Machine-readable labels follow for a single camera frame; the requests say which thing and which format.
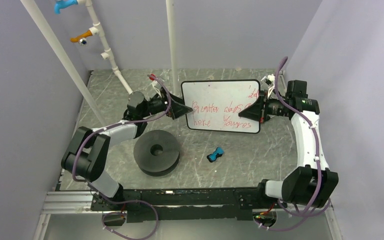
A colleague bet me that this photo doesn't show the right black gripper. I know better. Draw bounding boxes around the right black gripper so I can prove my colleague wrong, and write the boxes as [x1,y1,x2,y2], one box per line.
[239,89,289,123]

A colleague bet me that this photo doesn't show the white PVC pipe frame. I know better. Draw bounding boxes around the white PVC pipe frame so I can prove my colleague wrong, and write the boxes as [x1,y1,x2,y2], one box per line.
[21,0,180,126]

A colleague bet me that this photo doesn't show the blue whiteboard eraser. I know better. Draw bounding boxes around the blue whiteboard eraser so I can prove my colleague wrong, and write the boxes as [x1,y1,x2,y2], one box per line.
[206,147,225,163]

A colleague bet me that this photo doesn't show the black foam ring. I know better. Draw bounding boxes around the black foam ring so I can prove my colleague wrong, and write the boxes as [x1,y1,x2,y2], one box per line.
[133,129,181,177]

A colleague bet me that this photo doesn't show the orange faucet handle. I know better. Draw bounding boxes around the orange faucet handle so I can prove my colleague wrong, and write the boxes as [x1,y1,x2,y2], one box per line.
[70,30,94,45]

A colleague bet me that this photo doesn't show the aluminium extrusion rail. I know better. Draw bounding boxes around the aluminium extrusion rail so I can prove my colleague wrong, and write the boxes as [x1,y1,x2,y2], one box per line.
[33,191,93,240]

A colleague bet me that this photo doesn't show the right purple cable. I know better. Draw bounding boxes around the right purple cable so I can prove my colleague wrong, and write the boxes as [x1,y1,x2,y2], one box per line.
[253,56,332,233]

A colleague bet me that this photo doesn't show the blue faucet handle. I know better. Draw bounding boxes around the blue faucet handle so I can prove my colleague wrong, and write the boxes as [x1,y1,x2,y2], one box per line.
[53,0,79,15]

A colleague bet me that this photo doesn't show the black framed whiteboard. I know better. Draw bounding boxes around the black framed whiteboard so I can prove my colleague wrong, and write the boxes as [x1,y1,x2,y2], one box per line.
[181,79,261,134]

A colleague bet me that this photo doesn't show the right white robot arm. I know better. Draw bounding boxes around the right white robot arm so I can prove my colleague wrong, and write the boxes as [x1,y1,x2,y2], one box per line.
[238,80,339,208]

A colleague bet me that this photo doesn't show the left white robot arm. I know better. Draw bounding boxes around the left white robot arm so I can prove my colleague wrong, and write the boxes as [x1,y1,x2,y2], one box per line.
[61,90,193,210]

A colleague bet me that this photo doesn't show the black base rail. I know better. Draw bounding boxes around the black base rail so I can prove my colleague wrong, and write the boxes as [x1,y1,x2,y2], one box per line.
[91,185,277,223]

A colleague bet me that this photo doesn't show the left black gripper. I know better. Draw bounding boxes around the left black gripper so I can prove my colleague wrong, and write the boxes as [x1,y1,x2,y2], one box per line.
[140,86,192,120]

